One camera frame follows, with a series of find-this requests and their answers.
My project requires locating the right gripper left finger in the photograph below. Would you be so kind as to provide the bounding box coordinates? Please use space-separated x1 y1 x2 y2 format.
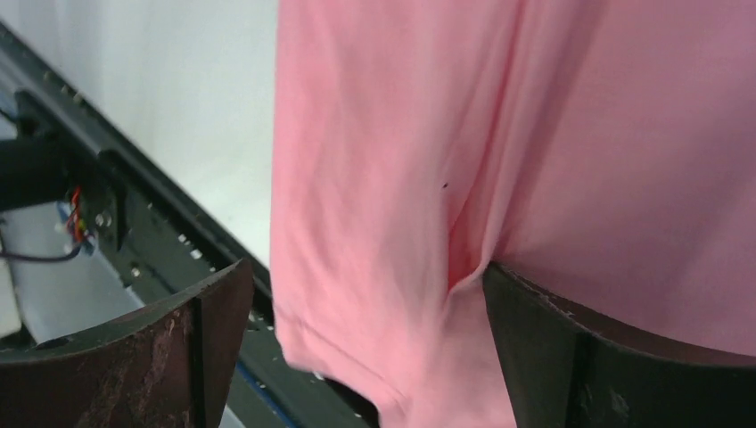
1 259 254 427

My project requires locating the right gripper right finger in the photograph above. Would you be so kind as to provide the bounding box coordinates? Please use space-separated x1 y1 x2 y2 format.
482 264 755 428

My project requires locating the light pink t-shirt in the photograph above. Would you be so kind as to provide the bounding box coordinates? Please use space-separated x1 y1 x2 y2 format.
269 1 755 427

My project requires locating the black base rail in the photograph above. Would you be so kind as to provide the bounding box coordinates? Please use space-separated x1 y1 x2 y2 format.
1 27 377 427

